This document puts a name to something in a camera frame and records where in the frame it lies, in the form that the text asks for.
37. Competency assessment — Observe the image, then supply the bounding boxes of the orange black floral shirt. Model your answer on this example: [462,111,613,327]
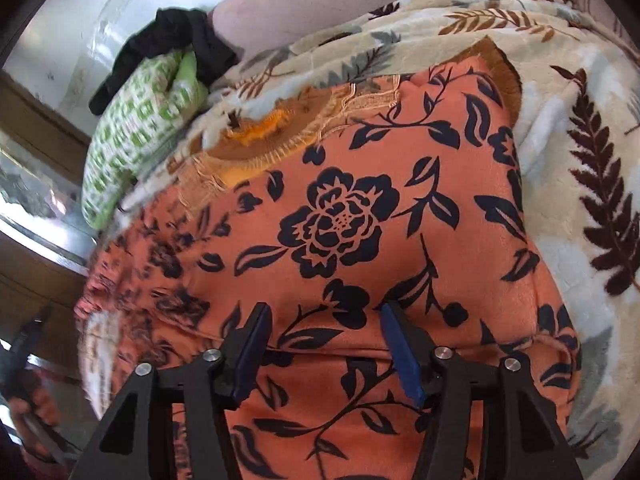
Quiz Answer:
[76,38,580,479]

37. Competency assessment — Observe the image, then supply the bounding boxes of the person's left hand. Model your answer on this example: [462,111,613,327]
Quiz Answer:
[8,386,63,466]

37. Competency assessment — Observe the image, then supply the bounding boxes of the wooden stained glass door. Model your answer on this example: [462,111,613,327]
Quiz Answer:
[1,74,96,446]

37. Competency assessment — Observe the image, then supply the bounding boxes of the green white patterned pillow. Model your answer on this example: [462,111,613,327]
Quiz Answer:
[81,50,208,231]

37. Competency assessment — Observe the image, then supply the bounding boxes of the leaf pattern fleece blanket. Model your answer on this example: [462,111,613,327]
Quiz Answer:
[89,0,639,479]

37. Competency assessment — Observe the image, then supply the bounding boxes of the black garment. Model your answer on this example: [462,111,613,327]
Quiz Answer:
[88,8,240,116]

